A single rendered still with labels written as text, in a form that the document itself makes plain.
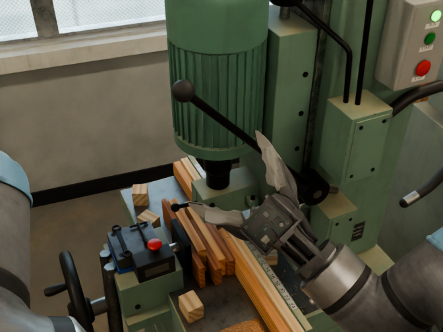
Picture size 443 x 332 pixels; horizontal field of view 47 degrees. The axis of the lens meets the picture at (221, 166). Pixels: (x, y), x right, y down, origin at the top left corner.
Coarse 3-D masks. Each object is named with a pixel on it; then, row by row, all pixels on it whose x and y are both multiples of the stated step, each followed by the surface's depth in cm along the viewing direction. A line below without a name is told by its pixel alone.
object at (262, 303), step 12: (180, 168) 136; (180, 180) 135; (192, 180) 132; (216, 228) 118; (240, 264) 109; (240, 276) 109; (252, 276) 107; (252, 288) 104; (252, 300) 106; (264, 300) 102; (264, 312) 101; (276, 312) 100; (276, 324) 97
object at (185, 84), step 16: (176, 96) 75; (192, 96) 76; (208, 112) 79; (240, 128) 85; (256, 144) 88; (304, 176) 100; (320, 176) 101; (304, 192) 99; (320, 192) 100; (336, 192) 105
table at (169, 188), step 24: (120, 192) 134; (168, 192) 134; (168, 240) 120; (192, 288) 109; (216, 288) 109; (240, 288) 109; (144, 312) 108; (168, 312) 109; (216, 312) 104; (240, 312) 104
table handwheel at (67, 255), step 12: (72, 264) 108; (72, 276) 105; (72, 288) 103; (72, 300) 102; (84, 300) 103; (96, 300) 115; (72, 312) 112; (84, 312) 102; (96, 312) 115; (84, 324) 101
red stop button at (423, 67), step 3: (426, 60) 89; (420, 63) 89; (423, 63) 89; (426, 63) 89; (429, 63) 90; (417, 66) 89; (420, 66) 89; (423, 66) 89; (426, 66) 89; (429, 66) 90; (417, 69) 89; (420, 69) 89; (423, 69) 90; (426, 69) 90; (429, 69) 90; (417, 72) 90; (420, 72) 90; (423, 72) 90; (426, 72) 90; (420, 75) 90; (423, 75) 91
